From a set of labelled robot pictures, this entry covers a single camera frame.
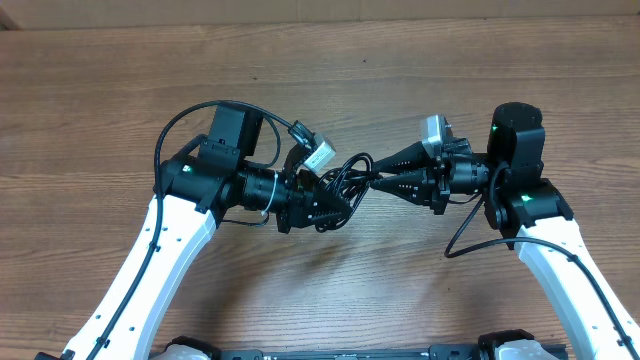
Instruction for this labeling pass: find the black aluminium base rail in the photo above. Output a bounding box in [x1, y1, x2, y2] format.
[149, 329, 569, 360]

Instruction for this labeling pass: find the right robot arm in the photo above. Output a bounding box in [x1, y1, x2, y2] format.
[371, 102, 639, 359]

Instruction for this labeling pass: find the thick black USB cable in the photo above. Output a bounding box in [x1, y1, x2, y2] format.
[312, 152, 376, 234]

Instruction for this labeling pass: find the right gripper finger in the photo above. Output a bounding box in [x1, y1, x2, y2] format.
[372, 142, 435, 174]
[370, 169, 439, 208]

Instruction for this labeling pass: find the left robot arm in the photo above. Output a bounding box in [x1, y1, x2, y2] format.
[60, 100, 351, 359]

